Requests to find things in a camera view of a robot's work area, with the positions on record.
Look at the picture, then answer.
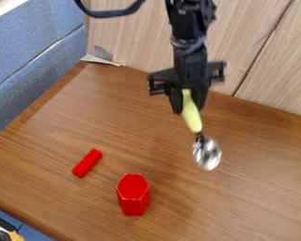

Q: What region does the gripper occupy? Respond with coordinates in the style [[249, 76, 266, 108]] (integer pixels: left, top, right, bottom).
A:
[[146, 46, 228, 115]]

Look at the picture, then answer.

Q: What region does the red hexagonal block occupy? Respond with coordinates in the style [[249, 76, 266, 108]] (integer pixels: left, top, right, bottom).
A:
[[114, 172, 152, 217]]

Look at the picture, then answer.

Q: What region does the green handled silver spoon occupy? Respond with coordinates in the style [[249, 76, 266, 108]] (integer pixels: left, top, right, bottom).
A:
[[179, 88, 224, 172]]

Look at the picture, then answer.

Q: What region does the red rectangular block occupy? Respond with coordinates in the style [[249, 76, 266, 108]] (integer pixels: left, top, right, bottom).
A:
[[71, 148, 104, 179]]

